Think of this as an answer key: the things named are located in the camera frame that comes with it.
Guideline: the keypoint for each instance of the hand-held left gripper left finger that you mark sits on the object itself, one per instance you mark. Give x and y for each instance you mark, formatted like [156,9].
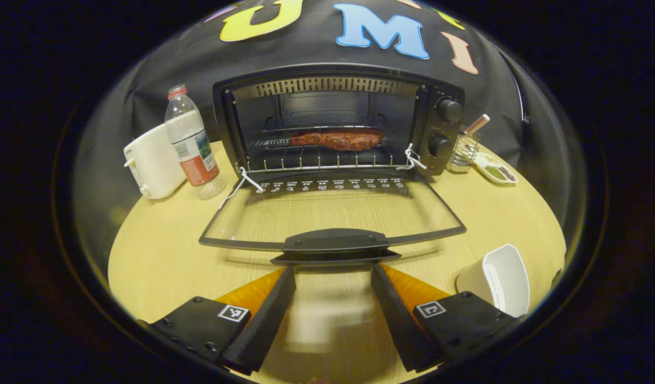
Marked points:
[263,325]

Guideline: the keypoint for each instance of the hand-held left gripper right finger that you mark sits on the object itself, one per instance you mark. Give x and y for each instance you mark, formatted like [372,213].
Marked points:
[402,325]

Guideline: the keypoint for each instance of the red sausage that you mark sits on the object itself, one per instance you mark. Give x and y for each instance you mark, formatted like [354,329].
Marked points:
[338,140]

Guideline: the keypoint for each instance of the black electric oven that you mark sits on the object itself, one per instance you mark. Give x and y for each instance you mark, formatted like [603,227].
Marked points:
[439,122]

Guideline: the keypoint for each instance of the white divided dish of beans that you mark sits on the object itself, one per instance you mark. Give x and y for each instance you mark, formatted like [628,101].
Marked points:
[495,169]

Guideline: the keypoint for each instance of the white toaster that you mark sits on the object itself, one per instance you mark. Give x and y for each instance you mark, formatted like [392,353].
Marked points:
[154,162]

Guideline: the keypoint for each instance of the plastic bottle with red label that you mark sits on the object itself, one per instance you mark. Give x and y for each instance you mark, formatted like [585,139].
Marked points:
[191,138]

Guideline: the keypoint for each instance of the black backdrop cloth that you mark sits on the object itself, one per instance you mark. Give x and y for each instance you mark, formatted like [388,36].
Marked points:
[317,50]

